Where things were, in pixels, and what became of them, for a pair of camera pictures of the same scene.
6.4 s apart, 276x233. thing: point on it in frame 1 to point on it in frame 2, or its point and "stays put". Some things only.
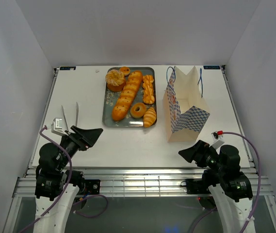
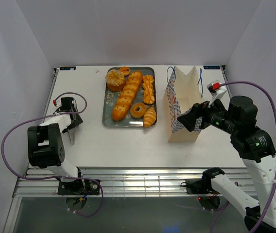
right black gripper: x=197 y=155 to x=188 y=119
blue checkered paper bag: x=185 y=107 stays put
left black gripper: x=86 y=137 to x=78 y=121
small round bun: x=126 y=70 stays put
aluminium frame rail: x=144 y=182 stays put
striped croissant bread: x=149 y=117 stays put
